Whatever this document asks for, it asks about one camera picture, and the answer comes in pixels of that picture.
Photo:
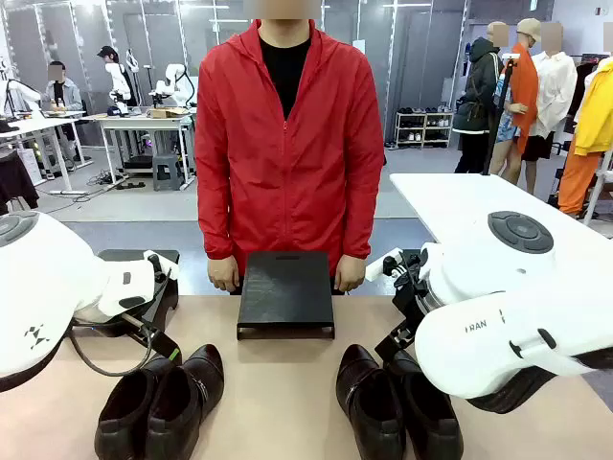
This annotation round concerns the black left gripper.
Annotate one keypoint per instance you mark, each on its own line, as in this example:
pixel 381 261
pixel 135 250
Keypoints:
pixel 139 327

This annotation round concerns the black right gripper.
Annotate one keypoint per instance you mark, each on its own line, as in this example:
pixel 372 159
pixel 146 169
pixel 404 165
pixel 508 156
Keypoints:
pixel 414 306

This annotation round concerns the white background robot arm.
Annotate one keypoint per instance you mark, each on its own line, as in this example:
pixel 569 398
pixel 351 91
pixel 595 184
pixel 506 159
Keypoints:
pixel 174 86
pixel 19 96

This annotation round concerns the person's right forearm red sleeve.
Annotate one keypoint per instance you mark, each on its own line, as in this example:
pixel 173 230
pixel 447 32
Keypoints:
pixel 215 225

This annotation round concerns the person's left forearm red sleeve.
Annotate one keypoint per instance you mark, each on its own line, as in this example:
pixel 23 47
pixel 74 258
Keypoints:
pixel 361 225

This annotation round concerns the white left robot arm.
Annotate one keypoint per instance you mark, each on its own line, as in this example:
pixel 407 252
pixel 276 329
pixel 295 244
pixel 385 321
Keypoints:
pixel 43 273

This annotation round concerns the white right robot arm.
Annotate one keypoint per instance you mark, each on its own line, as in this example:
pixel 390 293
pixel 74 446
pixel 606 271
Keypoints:
pixel 503 335

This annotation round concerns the person in red jacket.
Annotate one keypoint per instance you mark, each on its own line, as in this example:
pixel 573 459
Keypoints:
pixel 287 167

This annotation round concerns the seated person grey jacket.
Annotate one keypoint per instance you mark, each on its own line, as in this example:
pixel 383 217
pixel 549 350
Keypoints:
pixel 62 93

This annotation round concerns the standing person in black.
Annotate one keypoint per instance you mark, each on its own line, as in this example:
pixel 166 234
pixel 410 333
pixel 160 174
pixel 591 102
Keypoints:
pixel 117 76

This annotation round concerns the person's left hand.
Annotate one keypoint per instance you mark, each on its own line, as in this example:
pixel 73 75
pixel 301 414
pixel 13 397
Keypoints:
pixel 350 275

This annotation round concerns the person's right hand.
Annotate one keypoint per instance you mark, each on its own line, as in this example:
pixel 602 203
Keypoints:
pixel 223 274

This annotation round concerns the black leather buckle shoe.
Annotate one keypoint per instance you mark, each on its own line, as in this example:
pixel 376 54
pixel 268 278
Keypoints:
pixel 369 402
pixel 431 421

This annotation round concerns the large white table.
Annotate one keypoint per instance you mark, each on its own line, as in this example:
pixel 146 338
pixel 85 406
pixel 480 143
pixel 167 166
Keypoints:
pixel 455 201

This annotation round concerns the grey plastic stool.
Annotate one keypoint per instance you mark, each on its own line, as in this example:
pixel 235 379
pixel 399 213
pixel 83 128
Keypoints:
pixel 167 171

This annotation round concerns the white shoe rack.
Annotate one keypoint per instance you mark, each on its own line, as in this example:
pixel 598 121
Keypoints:
pixel 424 128

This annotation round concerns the black hanging garment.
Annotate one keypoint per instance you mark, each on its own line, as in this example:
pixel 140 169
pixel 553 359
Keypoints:
pixel 16 182

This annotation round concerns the white background desk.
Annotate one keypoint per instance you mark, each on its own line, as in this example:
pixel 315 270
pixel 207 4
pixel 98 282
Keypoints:
pixel 143 122
pixel 33 125

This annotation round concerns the black tripod pole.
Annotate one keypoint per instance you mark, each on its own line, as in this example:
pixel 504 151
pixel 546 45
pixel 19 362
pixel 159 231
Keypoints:
pixel 498 120

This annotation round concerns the mannequin in black coat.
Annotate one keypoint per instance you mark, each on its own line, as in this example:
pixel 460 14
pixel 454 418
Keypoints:
pixel 479 96

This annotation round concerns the mannequin in orange top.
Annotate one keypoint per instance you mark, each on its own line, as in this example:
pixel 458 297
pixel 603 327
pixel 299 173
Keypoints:
pixel 519 96

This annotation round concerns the mannequin in yellow orange clothes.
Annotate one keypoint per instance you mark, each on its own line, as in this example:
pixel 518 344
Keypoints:
pixel 591 124

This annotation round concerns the mannequin in white shirt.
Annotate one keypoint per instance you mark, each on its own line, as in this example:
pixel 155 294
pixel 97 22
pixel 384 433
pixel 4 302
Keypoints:
pixel 555 91

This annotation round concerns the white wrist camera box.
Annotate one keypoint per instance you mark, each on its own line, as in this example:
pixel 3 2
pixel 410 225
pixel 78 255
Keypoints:
pixel 378 268
pixel 170 270

